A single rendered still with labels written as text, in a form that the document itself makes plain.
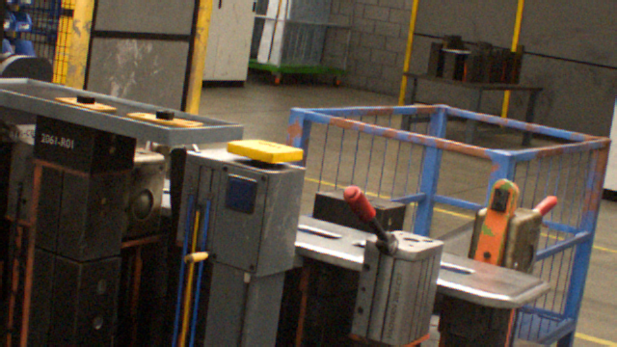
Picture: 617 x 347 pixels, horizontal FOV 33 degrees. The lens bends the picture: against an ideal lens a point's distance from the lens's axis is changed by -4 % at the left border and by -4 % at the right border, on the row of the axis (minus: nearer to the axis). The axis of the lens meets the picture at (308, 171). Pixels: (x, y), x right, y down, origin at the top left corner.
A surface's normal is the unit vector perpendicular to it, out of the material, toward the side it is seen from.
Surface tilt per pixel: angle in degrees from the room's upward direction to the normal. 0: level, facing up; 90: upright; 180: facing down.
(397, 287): 90
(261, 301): 90
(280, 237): 90
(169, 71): 91
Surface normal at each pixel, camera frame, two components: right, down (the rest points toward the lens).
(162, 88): 0.82, 0.22
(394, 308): -0.52, 0.07
